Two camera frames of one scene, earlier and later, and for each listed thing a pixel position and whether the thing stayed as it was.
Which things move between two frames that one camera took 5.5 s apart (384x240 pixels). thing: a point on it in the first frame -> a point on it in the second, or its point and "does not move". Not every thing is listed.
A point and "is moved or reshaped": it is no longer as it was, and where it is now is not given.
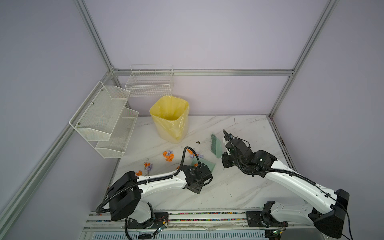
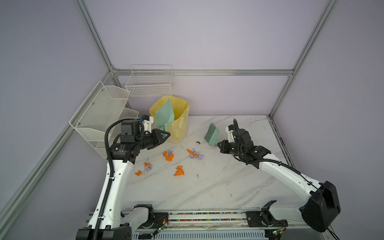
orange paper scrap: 190,152 does not move
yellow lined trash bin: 171,116 does not move
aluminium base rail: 229,225 does not move
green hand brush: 216,146 is moved or reshaped
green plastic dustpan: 210,165 -> 165,115
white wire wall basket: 154,80 does not move
